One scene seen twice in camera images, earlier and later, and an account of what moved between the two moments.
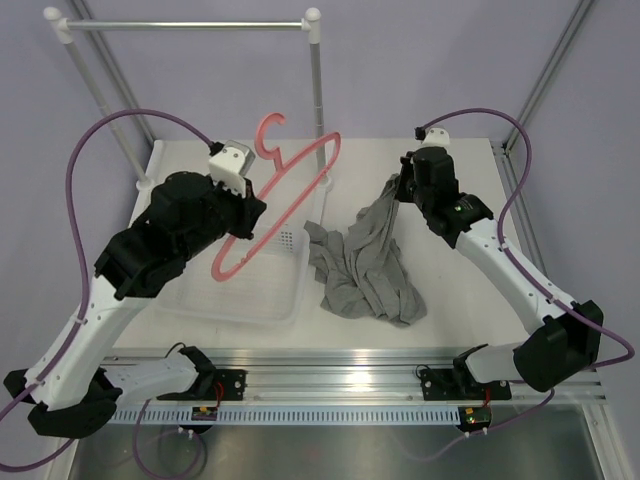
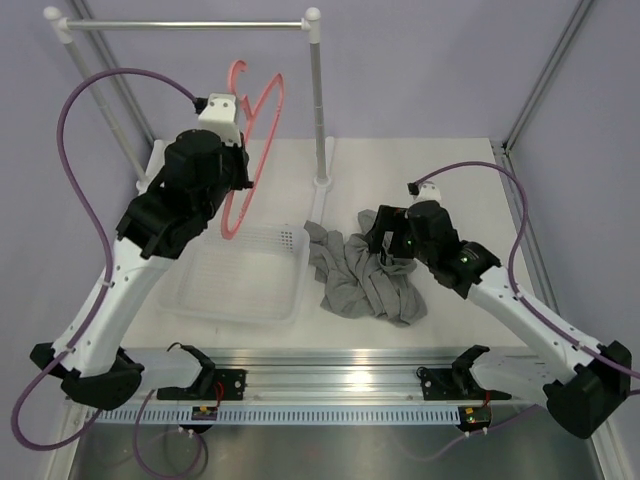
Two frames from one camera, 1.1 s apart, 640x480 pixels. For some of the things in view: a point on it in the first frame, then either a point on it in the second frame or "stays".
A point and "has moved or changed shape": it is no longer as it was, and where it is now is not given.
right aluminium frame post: [549, 68] stays
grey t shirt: [363, 270] has moved or changed shape
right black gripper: [408, 168] -> [389, 219]
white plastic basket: [273, 289] stays
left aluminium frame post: [114, 71] stays
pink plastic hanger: [279, 167] -> [227, 229]
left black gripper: [250, 208] -> [240, 157]
